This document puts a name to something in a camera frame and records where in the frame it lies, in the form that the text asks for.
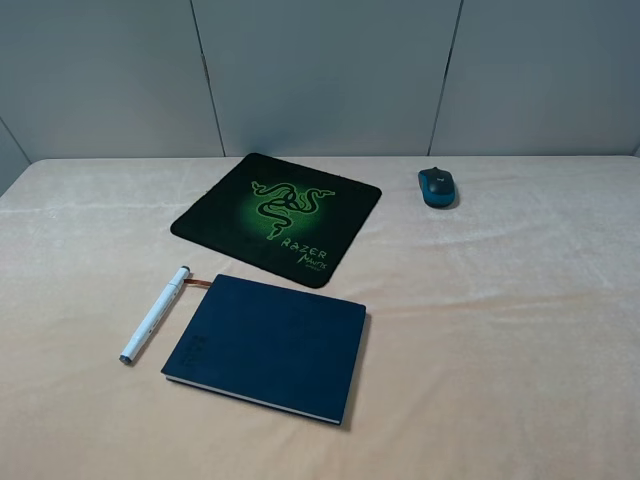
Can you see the dark blue notebook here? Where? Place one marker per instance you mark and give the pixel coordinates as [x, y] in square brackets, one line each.
[281, 348]

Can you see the white marker pen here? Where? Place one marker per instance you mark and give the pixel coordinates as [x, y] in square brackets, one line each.
[153, 316]

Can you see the blue black computer mouse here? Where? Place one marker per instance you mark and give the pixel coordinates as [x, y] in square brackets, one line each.
[437, 187]

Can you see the black green Razer mousepad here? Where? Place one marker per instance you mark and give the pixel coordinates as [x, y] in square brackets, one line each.
[290, 220]

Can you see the brown ribbon bookmark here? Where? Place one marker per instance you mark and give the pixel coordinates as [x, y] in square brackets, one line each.
[198, 283]

